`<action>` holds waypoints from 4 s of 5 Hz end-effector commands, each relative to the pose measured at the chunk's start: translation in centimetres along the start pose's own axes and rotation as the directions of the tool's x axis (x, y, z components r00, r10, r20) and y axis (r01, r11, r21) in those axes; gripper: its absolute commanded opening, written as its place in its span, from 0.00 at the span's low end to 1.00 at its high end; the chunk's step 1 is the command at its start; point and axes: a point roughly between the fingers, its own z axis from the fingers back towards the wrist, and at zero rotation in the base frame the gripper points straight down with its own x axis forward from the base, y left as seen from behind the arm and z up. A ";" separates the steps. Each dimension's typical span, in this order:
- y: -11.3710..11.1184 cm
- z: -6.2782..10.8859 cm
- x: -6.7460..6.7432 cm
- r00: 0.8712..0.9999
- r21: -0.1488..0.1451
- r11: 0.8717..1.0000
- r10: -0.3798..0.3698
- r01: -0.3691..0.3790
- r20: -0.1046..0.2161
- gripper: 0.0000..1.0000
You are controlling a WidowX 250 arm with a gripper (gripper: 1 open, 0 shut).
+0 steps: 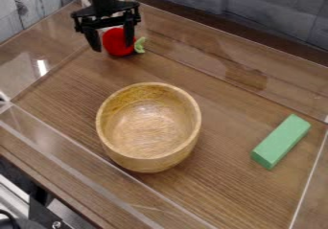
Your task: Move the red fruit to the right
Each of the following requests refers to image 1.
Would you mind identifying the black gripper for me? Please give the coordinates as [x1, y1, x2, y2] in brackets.
[71, 1, 141, 52]

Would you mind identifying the red plush fruit green leaf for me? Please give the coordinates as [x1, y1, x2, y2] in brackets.
[103, 27, 146, 57]

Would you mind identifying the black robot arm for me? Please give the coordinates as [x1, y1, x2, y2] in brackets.
[71, 0, 141, 52]

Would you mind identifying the wooden bowl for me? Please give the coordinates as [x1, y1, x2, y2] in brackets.
[95, 82, 201, 173]

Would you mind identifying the green rectangular block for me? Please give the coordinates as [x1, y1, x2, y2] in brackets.
[252, 114, 312, 170]

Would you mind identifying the clear acrylic corner bracket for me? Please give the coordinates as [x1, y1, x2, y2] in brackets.
[81, 0, 129, 33]

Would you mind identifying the clear acrylic tray wall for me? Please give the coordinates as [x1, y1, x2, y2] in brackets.
[0, 95, 218, 229]

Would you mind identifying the black metal bracket with bolt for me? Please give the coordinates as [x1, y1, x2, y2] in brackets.
[28, 197, 74, 229]

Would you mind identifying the black cable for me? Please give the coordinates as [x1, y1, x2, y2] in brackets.
[0, 209, 20, 229]

